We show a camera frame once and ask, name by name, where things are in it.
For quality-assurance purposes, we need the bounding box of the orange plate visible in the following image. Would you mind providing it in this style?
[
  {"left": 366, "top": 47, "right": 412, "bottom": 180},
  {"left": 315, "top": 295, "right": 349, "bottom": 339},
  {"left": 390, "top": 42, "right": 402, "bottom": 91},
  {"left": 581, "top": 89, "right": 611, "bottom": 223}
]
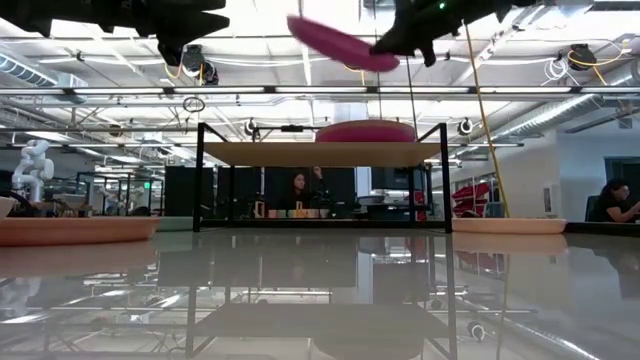
[{"left": 0, "top": 216, "right": 161, "bottom": 248}]

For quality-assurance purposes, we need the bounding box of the peach plate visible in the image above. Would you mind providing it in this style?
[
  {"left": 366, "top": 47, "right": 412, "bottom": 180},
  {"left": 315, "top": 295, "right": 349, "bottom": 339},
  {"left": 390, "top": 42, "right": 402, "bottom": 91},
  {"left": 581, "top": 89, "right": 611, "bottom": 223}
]
[{"left": 452, "top": 217, "right": 569, "bottom": 236}]

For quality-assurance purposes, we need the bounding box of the yellow hanging cable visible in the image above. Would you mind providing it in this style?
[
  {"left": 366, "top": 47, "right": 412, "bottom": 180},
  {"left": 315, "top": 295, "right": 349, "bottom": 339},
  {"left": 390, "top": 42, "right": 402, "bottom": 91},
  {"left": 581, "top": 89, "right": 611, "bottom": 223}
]
[{"left": 463, "top": 22, "right": 512, "bottom": 220}]

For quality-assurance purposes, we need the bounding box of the black hanging cable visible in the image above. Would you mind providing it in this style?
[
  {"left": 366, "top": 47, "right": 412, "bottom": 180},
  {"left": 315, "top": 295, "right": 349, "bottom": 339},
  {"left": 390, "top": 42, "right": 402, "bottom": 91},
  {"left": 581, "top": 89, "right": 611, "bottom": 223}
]
[{"left": 404, "top": 54, "right": 419, "bottom": 139}]

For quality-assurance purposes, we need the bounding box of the pink plate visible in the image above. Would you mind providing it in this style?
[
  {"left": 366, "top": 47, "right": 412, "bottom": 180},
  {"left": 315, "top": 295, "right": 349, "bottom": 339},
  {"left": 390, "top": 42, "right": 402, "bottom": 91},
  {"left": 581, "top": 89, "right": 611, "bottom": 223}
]
[
  {"left": 286, "top": 15, "right": 401, "bottom": 74},
  {"left": 314, "top": 119, "right": 418, "bottom": 144}
]

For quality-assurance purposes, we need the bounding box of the pale green plate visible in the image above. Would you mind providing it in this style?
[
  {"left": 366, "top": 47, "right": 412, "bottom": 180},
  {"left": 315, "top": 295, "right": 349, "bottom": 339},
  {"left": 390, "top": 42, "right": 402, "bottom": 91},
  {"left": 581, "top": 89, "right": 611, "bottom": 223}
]
[{"left": 157, "top": 216, "right": 195, "bottom": 232}]

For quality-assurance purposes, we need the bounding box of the black room partition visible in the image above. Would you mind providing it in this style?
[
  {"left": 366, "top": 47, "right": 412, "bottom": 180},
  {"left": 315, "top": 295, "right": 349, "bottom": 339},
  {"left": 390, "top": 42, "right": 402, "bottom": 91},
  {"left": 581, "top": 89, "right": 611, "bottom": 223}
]
[{"left": 164, "top": 166, "right": 357, "bottom": 218}]

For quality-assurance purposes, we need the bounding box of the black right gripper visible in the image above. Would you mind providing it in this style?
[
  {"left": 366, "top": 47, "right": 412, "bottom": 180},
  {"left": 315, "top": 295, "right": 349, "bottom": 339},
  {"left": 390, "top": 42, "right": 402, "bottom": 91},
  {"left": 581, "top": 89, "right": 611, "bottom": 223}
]
[{"left": 369, "top": 0, "right": 514, "bottom": 68}]

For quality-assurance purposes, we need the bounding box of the silver ventilation duct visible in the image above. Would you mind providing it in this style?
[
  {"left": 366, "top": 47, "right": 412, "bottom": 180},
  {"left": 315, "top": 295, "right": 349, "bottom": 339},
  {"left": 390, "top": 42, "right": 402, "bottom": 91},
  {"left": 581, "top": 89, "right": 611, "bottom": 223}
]
[{"left": 492, "top": 72, "right": 640, "bottom": 142}]

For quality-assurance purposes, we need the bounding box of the red bin rack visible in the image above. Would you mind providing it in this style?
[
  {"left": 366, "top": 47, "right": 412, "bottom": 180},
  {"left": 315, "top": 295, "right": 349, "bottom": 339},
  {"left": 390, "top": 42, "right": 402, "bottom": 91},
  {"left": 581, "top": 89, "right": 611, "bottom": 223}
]
[{"left": 452, "top": 182, "right": 495, "bottom": 218}]

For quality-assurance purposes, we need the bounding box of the seated person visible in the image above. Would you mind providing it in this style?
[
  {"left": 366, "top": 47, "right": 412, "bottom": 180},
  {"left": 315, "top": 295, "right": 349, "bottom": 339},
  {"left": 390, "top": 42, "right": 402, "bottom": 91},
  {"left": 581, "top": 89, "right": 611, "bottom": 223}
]
[
  {"left": 278, "top": 167, "right": 326, "bottom": 212},
  {"left": 591, "top": 178, "right": 640, "bottom": 224}
]

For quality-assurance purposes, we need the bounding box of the black camera crossbar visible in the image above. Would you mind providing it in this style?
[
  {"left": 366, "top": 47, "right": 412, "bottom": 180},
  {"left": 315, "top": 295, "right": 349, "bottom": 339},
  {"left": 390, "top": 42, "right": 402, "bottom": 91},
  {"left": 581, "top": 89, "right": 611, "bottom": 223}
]
[{"left": 252, "top": 124, "right": 333, "bottom": 144}]

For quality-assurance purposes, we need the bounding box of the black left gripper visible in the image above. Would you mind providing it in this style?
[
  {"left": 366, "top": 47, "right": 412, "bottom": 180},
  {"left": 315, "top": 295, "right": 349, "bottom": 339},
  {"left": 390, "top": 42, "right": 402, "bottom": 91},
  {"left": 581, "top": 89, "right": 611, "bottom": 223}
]
[{"left": 97, "top": 0, "right": 231, "bottom": 67}]

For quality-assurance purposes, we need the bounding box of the wooden shelf with black frame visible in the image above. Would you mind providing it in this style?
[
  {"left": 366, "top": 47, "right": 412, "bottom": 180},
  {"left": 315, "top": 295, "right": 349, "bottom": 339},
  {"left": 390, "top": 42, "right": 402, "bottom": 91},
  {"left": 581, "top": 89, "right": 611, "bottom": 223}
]
[{"left": 192, "top": 122, "right": 454, "bottom": 234}]

